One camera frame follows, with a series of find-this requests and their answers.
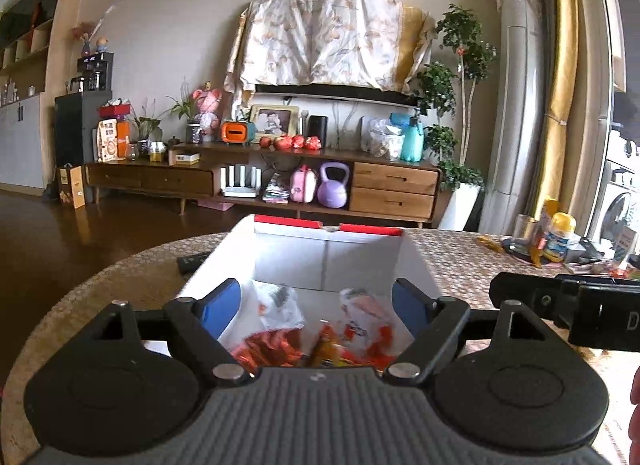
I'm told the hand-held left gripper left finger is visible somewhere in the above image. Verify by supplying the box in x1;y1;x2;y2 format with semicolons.
98;277;251;388

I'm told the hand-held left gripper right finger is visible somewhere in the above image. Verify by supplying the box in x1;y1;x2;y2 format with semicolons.
383;277;541;388

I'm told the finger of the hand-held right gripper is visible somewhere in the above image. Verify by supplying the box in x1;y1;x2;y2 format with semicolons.
488;272;581;330

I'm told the silver foil snack packet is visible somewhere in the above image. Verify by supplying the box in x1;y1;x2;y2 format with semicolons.
249;281;307;332

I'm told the large red chips bag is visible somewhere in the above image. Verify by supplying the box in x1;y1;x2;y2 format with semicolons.
232;329;308;376

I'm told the red cardboard box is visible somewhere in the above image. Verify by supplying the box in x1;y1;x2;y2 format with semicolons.
142;214;444;377

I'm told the person's right hand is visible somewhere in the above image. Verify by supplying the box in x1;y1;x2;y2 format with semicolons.
628;363;640;451

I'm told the black round tray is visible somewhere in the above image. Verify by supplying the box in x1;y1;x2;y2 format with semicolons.
501;237;551;262

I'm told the black remote control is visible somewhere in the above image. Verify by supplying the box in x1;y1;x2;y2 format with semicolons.
175;253;211;274

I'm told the yellow-lid white jar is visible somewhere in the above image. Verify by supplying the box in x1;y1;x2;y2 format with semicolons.
543;212;577;264

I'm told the clear drinking glass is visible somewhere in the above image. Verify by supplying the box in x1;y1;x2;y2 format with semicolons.
514;213;539;251

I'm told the grey box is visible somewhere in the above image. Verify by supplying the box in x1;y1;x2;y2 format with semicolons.
574;237;606;261

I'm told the pebble pattern tablecloth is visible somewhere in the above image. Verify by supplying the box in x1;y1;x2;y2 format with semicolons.
0;229;640;465

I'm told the yellow standing pouch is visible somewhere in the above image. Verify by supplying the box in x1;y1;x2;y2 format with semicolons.
529;197;559;266

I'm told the grey standing card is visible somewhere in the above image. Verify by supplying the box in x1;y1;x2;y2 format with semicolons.
617;224;639;266

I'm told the white washing machine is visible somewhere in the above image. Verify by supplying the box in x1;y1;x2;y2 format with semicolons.
587;159;640;256

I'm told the white router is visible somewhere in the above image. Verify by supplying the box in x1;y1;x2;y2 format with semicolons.
219;164;262;198

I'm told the wooden tv cabinet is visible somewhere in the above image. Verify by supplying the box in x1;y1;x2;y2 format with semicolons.
83;139;444;226

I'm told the pile of colourful booklets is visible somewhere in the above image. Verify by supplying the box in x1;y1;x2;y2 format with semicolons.
262;173;291;204

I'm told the purple kettlebell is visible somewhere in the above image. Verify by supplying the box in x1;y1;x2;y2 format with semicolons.
317;161;350;208

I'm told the pink small suitcase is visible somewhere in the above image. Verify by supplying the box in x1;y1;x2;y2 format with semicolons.
289;164;319;204

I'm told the white brown box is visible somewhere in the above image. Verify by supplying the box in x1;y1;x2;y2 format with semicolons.
167;147;201;167

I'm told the teal spray bottle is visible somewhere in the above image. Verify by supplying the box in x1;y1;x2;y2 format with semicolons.
389;112;425;162

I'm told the clear plastic bag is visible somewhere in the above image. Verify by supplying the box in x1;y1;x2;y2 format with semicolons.
359;115;406;161

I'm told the plant in glass vase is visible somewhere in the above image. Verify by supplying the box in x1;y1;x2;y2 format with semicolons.
167;92;204;145

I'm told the standing air conditioner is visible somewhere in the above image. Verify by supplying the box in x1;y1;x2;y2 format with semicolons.
479;0;546;236

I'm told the brown paper bag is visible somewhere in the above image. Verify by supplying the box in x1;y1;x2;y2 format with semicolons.
58;163;87;210

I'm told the leafy potted plant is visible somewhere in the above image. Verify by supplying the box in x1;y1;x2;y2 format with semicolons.
127;104;164;156

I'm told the black speaker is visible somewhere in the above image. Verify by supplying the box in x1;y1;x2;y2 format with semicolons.
306;114;330;148

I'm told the orange printed box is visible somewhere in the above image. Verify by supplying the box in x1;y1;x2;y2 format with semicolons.
97;118;132;162

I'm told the pink plush toy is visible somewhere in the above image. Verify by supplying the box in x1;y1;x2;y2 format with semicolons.
192;87;224;144

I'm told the yellow curtain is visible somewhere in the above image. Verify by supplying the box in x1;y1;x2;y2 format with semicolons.
529;0;581;226

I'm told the black cabinet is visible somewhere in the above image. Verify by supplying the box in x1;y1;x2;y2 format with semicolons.
53;92;101;191

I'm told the red gift box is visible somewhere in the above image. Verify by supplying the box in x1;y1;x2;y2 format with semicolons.
98;100;132;121

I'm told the black television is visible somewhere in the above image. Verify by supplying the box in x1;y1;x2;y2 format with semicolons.
254;83;421;107

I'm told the grey cupboard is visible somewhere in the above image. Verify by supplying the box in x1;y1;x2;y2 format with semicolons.
0;92;56;191

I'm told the potted tree white pot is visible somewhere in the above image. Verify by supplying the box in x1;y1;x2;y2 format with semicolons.
412;3;499;232

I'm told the black coffee machine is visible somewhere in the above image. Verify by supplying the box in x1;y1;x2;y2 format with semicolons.
67;52;115;94

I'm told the floral cloth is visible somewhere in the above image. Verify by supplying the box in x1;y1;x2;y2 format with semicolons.
224;0;436;96

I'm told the dried flower vase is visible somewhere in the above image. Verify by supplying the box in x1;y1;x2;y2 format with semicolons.
69;19;96;57

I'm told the photo frame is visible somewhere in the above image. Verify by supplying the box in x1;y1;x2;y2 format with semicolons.
248;104;300;138

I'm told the wooden wall shelf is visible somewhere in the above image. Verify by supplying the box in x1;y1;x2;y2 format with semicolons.
0;0;66;96

